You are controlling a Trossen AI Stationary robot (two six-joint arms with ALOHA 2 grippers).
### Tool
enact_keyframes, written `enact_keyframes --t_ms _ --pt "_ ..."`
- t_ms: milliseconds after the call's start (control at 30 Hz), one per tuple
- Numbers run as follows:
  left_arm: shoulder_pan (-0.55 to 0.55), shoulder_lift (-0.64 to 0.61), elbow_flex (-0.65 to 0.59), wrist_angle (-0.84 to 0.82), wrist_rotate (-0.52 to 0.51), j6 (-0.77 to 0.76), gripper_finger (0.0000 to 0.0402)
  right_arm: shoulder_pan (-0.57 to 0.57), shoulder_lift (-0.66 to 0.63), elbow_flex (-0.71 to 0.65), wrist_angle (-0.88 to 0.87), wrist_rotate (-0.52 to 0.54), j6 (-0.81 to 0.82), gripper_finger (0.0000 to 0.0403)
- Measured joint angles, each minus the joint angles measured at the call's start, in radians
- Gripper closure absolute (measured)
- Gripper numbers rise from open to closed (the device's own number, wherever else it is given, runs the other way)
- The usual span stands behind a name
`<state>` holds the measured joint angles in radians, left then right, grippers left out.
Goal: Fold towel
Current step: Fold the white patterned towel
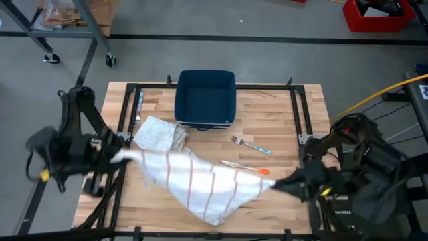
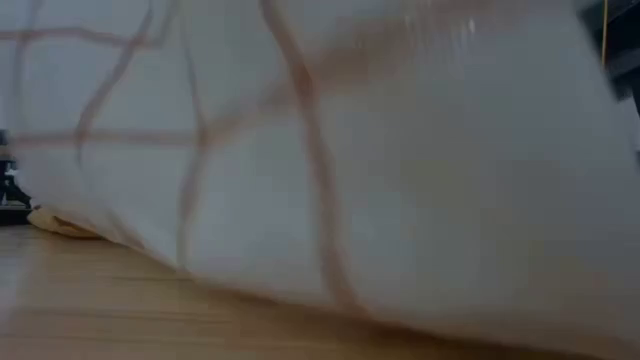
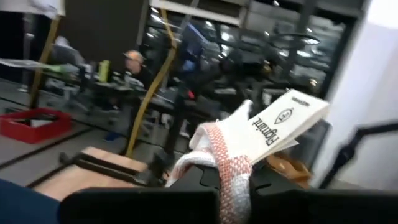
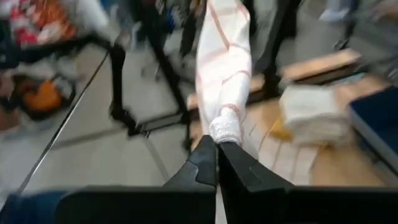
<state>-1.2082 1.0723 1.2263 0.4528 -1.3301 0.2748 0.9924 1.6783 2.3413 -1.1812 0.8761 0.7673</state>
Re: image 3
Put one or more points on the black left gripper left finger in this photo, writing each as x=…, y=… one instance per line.
x=140, y=207

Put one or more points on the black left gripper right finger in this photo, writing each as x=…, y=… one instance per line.
x=326, y=208

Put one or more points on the white Figmint paper tag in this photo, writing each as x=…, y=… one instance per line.
x=289, y=121

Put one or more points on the white red checked towel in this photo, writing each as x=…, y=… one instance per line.
x=233, y=186

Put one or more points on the navy white striped fabric bin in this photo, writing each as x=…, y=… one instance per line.
x=25, y=205

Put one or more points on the red plastic crate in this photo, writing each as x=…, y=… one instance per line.
x=31, y=133

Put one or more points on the green bottle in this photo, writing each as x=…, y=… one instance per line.
x=104, y=71

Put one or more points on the person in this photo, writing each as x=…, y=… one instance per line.
x=135, y=62

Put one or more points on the green item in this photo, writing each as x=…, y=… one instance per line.
x=57, y=68

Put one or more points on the white plastic bag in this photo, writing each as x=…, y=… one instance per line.
x=31, y=6

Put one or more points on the yellow upright post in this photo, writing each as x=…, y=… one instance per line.
x=43, y=62

